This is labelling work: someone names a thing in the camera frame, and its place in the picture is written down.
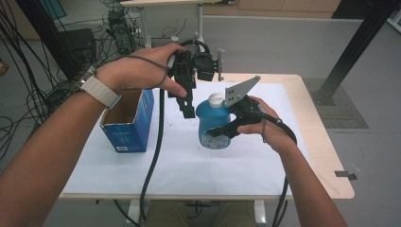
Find blue cardboard box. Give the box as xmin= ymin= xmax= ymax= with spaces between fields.
xmin=98 ymin=88 xmax=155 ymax=154

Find person's left hand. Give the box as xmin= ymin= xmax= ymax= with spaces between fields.
xmin=94 ymin=43 xmax=188 ymax=98

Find white desk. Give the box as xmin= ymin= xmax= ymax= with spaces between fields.
xmin=119 ymin=0 xmax=235 ymax=63

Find black frame post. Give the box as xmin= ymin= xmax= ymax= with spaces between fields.
xmin=13 ymin=0 xmax=86 ymax=83
xmin=310 ymin=0 xmax=401 ymax=107

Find black computer tower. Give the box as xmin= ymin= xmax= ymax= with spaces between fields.
xmin=107 ymin=9 xmax=136 ymax=55

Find teal board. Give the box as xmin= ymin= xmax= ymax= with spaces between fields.
xmin=39 ymin=0 xmax=68 ymax=21

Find tangle of black floor cables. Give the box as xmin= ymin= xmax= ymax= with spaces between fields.
xmin=0 ymin=0 xmax=152 ymax=160

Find white table mat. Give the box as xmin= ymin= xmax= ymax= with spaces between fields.
xmin=94 ymin=80 xmax=311 ymax=197

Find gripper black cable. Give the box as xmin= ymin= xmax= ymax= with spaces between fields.
xmin=258 ymin=110 xmax=299 ymax=227
xmin=138 ymin=88 xmax=166 ymax=223

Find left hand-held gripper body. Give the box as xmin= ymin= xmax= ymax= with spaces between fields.
xmin=166 ymin=39 xmax=225 ymax=83

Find person's right hand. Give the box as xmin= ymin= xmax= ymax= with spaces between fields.
xmin=236 ymin=95 xmax=298 ymax=155

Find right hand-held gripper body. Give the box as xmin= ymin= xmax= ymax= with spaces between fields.
xmin=224 ymin=75 xmax=270 ymax=131

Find person's left leg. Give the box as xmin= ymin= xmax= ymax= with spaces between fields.
xmin=145 ymin=201 xmax=188 ymax=227

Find white table leg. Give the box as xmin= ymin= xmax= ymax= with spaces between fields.
xmin=126 ymin=200 xmax=145 ymax=227
xmin=253 ymin=200 xmax=268 ymax=227

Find thin grey wrist cord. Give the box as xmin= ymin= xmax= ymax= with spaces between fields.
xmin=124 ymin=55 xmax=169 ymax=88
xmin=261 ymin=118 xmax=269 ymax=144

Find blue detergent bottle white cap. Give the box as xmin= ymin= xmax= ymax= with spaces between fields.
xmin=195 ymin=92 xmax=235 ymax=150

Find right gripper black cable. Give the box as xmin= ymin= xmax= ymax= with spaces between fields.
xmin=258 ymin=110 xmax=299 ymax=227

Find black tape strip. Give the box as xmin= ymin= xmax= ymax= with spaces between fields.
xmin=334 ymin=169 xmax=358 ymax=182

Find wristwatch with white band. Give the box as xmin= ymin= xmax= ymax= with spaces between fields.
xmin=76 ymin=65 xmax=122 ymax=110

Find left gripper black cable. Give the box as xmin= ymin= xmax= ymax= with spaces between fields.
xmin=138 ymin=88 xmax=166 ymax=223

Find black equipment case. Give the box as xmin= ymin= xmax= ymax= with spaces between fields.
xmin=60 ymin=27 xmax=97 ymax=64

